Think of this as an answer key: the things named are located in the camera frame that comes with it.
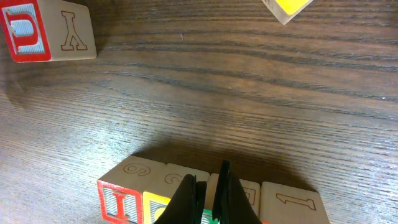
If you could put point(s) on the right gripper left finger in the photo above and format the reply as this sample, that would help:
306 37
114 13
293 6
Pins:
187 204

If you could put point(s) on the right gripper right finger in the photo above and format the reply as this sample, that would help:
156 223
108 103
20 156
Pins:
230 205

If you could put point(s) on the green R block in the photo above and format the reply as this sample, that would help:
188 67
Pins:
252 191

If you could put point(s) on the yellow C block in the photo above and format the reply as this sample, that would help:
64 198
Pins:
158 195

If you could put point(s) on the red A block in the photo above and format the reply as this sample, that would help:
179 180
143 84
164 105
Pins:
281 204

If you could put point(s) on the red I block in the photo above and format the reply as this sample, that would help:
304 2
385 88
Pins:
121 189

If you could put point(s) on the yellow block centre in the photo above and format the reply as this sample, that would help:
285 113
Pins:
285 10

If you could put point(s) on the red U block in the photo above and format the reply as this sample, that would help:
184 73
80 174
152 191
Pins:
47 30

